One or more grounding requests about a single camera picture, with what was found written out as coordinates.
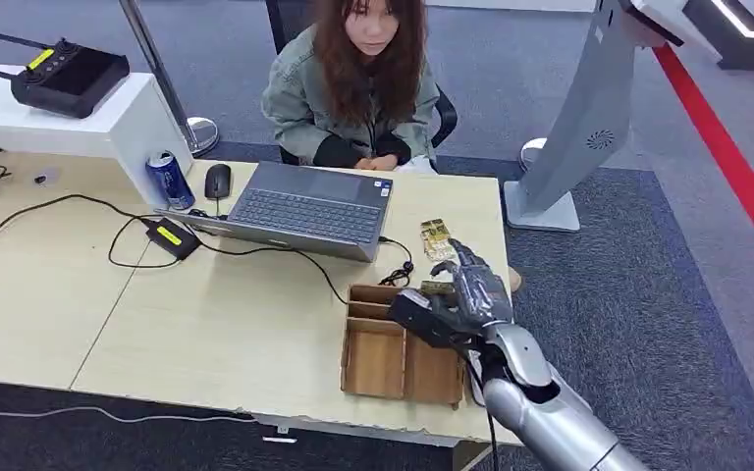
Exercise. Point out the person's right hand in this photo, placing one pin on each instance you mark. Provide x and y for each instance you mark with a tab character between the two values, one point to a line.
365	164

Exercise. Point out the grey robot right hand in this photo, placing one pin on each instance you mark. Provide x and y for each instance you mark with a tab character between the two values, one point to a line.
484	296

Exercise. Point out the person's left hand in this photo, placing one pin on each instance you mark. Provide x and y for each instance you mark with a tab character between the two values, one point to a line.
387	162

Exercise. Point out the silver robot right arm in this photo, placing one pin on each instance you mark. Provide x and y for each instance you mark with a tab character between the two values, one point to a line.
546	422

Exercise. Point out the person's shoe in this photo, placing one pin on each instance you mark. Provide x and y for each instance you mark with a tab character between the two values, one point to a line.
515	279

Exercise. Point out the grey laptop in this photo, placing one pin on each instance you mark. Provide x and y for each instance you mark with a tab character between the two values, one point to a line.
312	214

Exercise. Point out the gold printed card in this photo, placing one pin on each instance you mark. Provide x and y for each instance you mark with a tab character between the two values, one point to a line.
435	231

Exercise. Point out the person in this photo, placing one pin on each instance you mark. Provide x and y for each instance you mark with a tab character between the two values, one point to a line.
299	97

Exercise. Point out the wooden compartment box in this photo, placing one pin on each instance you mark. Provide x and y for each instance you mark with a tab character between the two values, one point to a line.
374	361

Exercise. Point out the chrome stanchion base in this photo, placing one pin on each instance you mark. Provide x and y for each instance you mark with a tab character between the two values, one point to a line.
532	153

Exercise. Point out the black computer mouse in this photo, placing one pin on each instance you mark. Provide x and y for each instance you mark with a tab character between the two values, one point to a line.
217	182

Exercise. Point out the black office chair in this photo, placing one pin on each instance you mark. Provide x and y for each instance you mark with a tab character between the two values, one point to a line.
286	26

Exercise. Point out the blue drink can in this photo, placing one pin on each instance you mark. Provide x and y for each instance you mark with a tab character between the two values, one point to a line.
170	181

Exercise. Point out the grey kiosk stand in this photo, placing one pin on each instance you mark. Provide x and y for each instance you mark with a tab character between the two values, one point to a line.
585	117

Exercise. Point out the black power adapter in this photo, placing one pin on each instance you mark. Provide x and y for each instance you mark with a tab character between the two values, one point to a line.
173	238

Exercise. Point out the chrome stanchion pole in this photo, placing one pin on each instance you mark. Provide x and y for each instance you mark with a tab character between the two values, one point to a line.
156	71

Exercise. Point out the white shelf block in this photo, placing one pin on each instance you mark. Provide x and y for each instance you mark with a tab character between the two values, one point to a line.
110	123

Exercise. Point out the red barrier belt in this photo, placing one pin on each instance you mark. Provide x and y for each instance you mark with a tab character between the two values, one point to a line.
728	156

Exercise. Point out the black remote controller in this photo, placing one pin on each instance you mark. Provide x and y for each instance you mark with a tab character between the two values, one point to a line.
68	78

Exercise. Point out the small black clip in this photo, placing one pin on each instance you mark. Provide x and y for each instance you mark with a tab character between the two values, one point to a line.
42	177

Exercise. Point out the dark lit platform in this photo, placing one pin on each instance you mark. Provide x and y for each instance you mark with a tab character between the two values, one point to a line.
741	45

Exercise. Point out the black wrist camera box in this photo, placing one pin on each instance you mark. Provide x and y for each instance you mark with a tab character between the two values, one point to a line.
416	318

